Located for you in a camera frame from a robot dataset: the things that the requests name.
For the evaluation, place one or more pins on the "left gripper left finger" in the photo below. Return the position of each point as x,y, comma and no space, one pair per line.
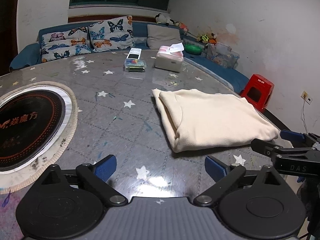
93,178

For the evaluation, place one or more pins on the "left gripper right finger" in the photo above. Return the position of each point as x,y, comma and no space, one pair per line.
226,178

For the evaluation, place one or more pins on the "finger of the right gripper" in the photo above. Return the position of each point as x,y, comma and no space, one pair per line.
270,149
299,138

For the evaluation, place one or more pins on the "cream white garment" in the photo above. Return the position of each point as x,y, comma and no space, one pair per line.
194,120

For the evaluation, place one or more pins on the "grey star tablecloth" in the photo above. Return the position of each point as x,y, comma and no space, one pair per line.
117,115

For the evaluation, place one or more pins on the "red plastic stool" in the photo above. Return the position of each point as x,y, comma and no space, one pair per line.
258,92

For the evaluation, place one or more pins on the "black induction cooktop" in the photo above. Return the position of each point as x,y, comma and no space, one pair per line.
38,122

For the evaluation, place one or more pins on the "clear plastic storage box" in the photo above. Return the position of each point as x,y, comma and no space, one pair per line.
222,55

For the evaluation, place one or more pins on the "clear box of colourful items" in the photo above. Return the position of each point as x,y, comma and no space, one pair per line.
135,65

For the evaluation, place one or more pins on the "white remote control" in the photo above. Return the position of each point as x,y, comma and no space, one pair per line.
134,53

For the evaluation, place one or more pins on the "green bowl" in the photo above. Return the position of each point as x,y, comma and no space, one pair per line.
193,49

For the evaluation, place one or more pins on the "white tissue box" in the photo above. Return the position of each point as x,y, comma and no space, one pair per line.
170,57

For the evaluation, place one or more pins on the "yellow orange plush toys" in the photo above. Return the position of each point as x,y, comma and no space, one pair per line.
208,38

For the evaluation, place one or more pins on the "left butterfly pillow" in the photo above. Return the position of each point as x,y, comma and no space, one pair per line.
64,44

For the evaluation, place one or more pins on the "butterfly pillow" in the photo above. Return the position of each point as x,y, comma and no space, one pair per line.
113,34
64,44

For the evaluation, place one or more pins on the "blue corner sofa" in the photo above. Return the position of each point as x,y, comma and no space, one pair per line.
30,55

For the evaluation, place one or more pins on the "right butterfly pillow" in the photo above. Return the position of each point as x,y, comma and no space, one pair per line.
113,34

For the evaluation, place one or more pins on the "grey cushion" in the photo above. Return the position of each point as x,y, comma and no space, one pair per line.
162,36

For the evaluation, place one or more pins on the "black white plush toy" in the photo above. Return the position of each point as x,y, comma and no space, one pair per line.
162,19

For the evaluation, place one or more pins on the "wall power socket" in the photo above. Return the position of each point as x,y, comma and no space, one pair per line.
305,96

